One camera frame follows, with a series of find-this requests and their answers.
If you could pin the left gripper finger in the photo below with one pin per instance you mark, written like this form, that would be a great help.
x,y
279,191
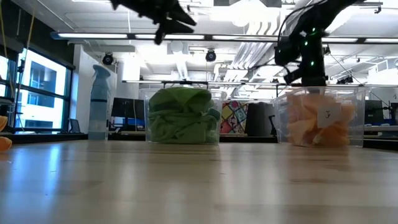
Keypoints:
x,y
182,15
178,28

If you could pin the orange microfiber towel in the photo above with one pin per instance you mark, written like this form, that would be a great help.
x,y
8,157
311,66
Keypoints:
x,y
329,137
301,109
4,144

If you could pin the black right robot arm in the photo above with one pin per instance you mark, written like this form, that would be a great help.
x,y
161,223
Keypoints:
x,y
311,56

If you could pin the black round ceiling spotlight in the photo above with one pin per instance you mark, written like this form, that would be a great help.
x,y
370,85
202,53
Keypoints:
x,y
108,59
210,56

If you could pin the wide black computer monitor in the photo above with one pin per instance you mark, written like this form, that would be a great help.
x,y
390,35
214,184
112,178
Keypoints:
x,y
127,109

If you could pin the colourful patterned panel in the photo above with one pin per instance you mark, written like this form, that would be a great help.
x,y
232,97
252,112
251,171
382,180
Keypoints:
x,y
234,116

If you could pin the blue spray bottle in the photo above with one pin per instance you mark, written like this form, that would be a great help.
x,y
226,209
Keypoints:
x,y
99,105

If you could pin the large office window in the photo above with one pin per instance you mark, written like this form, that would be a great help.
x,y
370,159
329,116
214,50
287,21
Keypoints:
x,y
43,90

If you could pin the white paper label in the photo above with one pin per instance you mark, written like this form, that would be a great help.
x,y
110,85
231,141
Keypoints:
x,y
329,115

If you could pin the black ceiling track fixture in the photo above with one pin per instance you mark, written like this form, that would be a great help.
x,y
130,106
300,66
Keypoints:
x,y
345,80

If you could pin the clear plastic bin with label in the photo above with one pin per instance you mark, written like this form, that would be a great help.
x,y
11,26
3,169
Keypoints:
x,y
359,118

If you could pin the thin black ceiling rail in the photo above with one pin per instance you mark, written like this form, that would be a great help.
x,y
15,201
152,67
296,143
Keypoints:
x,y
186,82

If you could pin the black desk camera arm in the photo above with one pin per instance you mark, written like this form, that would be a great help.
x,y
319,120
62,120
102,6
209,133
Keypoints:
x,y
377,109

